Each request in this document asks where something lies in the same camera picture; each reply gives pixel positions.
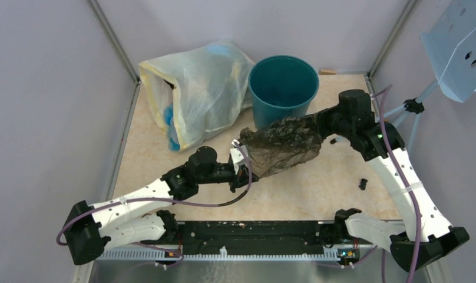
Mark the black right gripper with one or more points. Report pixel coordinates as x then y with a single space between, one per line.
320 118

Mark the white translucent trash bag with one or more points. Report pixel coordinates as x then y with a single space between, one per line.
197 94

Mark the light blue tripod stand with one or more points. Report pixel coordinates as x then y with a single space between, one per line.
410 106

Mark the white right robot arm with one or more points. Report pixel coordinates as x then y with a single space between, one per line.
425 234

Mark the white slotted cable duct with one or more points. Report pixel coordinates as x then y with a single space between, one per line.
133 253

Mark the black plastic trash bag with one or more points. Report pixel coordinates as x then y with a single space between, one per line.
282 145

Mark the small wooden block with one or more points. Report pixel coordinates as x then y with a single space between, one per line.
327 72

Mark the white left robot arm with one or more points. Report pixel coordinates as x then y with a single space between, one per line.
90 230

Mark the perforated light blue metal panel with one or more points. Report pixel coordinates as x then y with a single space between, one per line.
451 49

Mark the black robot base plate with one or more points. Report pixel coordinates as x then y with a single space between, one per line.
261 238

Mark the teal plastic trash bin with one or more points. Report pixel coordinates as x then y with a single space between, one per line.
281 86

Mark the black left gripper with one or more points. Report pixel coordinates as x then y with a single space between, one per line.
239 180

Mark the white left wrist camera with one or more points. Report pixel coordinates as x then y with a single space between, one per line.
239 157

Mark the small black plastic part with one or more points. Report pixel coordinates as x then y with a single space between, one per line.
362 184

